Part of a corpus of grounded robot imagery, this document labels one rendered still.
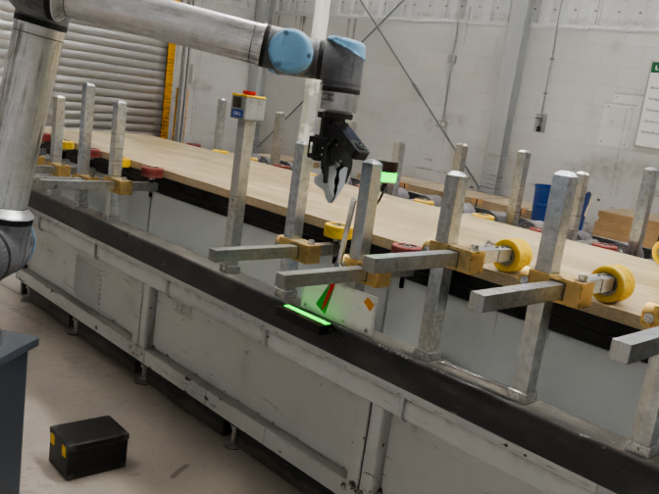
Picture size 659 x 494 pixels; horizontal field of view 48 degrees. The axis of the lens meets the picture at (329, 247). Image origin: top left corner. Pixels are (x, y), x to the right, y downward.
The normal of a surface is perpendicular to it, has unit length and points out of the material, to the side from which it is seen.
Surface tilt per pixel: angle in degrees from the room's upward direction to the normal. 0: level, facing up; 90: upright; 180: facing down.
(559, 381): 90
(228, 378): 90
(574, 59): 90
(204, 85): 90
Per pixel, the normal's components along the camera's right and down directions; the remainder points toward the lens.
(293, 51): 0.11, 0.22
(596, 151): -0.64, 0.07
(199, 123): 0.76, 0.22
